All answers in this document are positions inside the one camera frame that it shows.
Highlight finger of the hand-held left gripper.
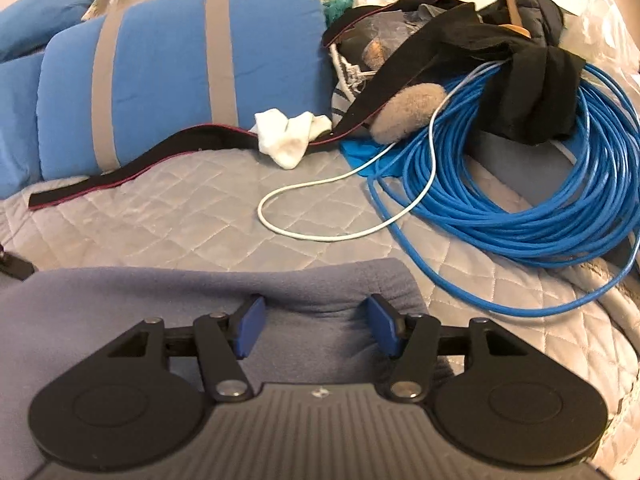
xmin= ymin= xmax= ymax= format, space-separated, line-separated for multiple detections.
xmin=0 ymin=241 xmax=39 ymax=282

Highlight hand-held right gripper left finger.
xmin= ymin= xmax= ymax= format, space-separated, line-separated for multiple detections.
xmin=107 ymin=294 xmax=267 ymax=402

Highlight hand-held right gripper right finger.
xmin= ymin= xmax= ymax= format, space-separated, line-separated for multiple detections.
xmin=366 ymin=294 xmax=531 ymax=402

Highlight blue-grey fleece pants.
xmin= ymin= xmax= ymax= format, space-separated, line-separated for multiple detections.
xmin=0 ymin=258 xmax=454 ymax=480

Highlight grey quilted bedspread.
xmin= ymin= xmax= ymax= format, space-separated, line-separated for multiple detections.
xmin=0 ymin=135 xmax=640 ymax=467

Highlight bright blue cloth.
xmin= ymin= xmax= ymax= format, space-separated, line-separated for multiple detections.
xmin=339 ymin=136 xmax=402 ymax=179

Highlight white sock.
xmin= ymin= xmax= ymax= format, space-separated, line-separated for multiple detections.
xmin=247 ymin=107 xmax=334 ymax=171

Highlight tan furry plush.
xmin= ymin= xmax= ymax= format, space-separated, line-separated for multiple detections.
xmin=369 ymin=81 xmax=448 ymax=144

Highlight plain blue pillow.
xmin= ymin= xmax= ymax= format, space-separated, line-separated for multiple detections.
xmin=0 ymin=0 xmax=109 ymax=64

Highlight black cloth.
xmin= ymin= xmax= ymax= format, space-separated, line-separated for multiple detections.
xmin=474 ymin=35 xmax=587 ymax=147

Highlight teal cloth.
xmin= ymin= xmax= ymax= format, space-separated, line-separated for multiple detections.
xmin=321 ymin=0 xmax=357 ymax=27

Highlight black jacket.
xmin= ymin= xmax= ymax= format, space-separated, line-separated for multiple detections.
xmin=481 ymin=0 xmax=569 ymax=49

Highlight clear plastic bag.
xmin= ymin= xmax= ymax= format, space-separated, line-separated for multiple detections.
xmin=559 ymin=0 xmax=640 ymax=77

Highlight white cable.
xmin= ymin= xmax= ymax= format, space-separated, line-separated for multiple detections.
xmin=256 ymin=59 xmax=507 ymax=243

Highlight blue cable coil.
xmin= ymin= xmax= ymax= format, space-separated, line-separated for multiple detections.
xmin=366 ymin=61 xmax=640 ymax=319

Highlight black strap with pink trim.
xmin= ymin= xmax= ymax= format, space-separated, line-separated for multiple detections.
xmin=26 ymin=1 xmax=484 ymax=212

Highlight tan strap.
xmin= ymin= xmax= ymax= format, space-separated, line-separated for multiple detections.
xmin=499 ymin=0 xmax=533 ymax=42

